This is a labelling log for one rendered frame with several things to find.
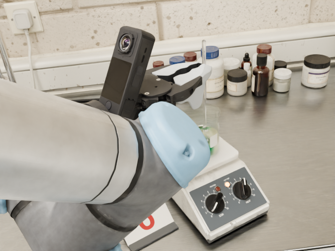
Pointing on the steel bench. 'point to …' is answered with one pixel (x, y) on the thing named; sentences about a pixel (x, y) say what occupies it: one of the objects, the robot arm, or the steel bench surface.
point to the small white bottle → (248, 73)
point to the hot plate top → (221, 157)
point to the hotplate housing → (198, 221)
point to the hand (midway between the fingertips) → (203, 64)
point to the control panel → (203, 193)
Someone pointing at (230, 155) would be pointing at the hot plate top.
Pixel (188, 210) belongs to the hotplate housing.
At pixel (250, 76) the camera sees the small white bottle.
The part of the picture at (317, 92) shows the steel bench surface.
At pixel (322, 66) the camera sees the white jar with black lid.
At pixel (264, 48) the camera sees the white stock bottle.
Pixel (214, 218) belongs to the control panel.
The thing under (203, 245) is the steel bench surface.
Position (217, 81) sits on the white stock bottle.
